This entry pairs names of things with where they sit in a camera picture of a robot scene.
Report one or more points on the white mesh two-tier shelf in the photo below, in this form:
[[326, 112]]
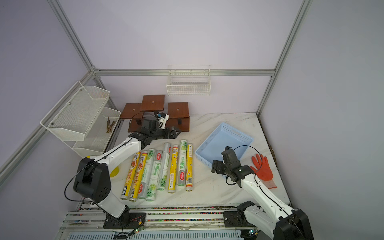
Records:
[[79, 120]]

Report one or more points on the wooden clothespins bundle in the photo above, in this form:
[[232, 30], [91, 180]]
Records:
[[110, 125]]

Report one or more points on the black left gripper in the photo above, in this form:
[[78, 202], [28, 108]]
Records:
[[173, 135]]

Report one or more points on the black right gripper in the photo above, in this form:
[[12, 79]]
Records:
[[219, 169]]

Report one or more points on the red rubber glove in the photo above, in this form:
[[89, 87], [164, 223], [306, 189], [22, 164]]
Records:
[[263, 171]]

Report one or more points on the white wire wall basket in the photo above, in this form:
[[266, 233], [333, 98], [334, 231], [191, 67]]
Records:
[[189, 80]]

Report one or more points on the light blue plastic basket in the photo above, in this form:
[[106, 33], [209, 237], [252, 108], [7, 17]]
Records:
[[223, 136]]

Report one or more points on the brown wooden tiered stand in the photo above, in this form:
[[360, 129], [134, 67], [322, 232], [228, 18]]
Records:
[[178, 112]]

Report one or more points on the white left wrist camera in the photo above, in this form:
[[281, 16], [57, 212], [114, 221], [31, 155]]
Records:
[[162, 118]]

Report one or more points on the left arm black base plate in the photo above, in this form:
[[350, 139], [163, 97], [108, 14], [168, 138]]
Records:
[[125, 221]]

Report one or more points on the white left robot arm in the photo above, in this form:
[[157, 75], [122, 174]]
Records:
[[92, 180]]

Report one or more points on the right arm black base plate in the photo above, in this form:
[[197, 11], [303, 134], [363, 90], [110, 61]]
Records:
[[233, 219]]

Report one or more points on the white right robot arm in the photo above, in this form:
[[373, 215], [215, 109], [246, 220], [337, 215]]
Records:
[[269, 214]]

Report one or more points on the aluminium rail frame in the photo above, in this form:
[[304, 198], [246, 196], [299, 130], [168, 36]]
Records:
[[161, 223]]

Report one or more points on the yellow wrap roll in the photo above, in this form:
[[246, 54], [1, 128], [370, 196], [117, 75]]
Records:
[[138, 177], [130, 176], [189, 172], [173, 169]]

